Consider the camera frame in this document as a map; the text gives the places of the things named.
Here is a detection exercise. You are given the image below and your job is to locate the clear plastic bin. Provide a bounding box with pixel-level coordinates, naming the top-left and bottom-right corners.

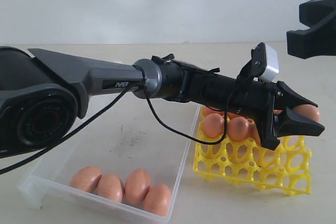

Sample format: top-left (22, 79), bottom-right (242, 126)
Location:
top-left (18, 97), bottom-right (199, 223)

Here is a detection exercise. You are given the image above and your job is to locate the yellow plastic egg tray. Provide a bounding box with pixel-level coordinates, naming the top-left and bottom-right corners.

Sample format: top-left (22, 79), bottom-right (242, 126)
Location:
top-left (193, 113), bottom-right (312, 196)

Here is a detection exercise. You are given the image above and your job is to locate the black camera cable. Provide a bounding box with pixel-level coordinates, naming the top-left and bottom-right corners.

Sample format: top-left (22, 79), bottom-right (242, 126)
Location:
top-left (0, 66), bottom-right (263, 175)

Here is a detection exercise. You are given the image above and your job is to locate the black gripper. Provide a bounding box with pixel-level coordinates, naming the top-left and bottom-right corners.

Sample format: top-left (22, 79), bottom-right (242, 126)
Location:
top-left (236, 77), bottom-right (325, 151)

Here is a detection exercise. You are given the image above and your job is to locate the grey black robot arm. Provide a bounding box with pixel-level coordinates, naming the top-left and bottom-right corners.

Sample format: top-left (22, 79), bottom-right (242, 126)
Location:
top-left (1, 42), bottom-right (324, 157)

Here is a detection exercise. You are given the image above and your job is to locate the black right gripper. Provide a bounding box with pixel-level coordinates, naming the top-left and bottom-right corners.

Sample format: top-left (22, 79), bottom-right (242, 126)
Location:
top-left (286, 0), bottom-right (335, 59)

